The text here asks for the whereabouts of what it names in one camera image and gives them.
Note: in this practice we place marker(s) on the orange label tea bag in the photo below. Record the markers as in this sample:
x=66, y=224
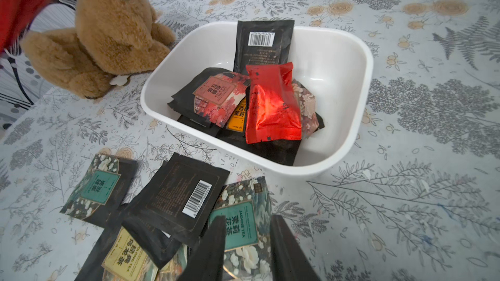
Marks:
x=237, y=121

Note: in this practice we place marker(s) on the black barcode tea bag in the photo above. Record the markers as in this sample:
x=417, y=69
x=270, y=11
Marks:
x=262, y=43

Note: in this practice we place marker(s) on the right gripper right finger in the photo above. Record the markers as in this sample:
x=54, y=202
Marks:
x=288, y=260

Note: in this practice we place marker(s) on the brown teddy bear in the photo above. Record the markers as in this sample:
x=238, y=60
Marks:
x=110, y=38

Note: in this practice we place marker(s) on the green label tea bag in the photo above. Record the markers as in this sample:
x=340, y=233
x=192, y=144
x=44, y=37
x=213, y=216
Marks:
x=101, y=191
x=248, y=210

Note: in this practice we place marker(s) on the black barcode tea bag two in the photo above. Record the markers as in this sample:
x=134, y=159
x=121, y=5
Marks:
x=180, y=197

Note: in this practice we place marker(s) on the pink label tea bag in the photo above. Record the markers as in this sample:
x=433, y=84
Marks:
x=219, y=95

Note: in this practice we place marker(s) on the shiny red foil tea bag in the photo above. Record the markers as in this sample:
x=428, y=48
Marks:
x=273, y=110

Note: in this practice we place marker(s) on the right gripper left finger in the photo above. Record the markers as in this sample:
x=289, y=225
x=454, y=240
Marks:
x=207, y=261

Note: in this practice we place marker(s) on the white storage box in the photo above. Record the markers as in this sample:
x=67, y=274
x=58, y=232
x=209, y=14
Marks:
x=302, y=116

